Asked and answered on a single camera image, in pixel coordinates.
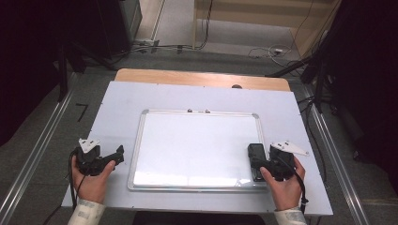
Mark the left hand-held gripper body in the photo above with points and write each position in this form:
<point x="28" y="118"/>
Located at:
<point x="89" y="162"/>

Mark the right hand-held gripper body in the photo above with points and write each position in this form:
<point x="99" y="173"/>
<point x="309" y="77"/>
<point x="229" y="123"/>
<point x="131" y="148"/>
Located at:
<point x="281" y="167"/>

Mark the black whiteboard eraser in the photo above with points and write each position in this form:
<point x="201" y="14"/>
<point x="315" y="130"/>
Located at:
<point x="256" y="150"/>

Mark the metal-framed whiteboard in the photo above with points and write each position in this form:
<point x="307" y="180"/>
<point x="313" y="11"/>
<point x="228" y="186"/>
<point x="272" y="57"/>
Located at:
<point x="197" y="150"/>

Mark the person's left hand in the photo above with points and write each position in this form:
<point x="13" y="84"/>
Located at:
<point x="92" y="187"/>

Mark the person's right hand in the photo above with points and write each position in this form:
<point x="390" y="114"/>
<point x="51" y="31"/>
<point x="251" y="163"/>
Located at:
<point x="286" y="193"/>

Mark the white table cover sheet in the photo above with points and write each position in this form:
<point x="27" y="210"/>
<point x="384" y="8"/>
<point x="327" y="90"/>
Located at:
<point x="119" y="109"/>

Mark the person's dark clothing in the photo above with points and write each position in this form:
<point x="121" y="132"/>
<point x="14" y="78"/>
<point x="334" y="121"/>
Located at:
<point x="197" y="219"/>

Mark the black stand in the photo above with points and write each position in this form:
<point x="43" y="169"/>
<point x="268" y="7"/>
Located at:
<point x="319" y="75"/>
<point x="63" y="75"/>

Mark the wooden table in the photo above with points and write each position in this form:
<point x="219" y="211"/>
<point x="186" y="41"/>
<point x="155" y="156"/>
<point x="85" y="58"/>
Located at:
<point x="187" y="77"/>

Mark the power strip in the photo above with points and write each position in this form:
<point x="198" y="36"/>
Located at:
<point x="147" y="43"/>

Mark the dark cabinet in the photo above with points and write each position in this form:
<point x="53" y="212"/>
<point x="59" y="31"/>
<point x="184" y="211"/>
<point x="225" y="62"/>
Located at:
<point x="103" y="25"/>

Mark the metal floor rail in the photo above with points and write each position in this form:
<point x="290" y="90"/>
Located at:
<point x="341" y="181"/>
<point x="37" y="146"/>

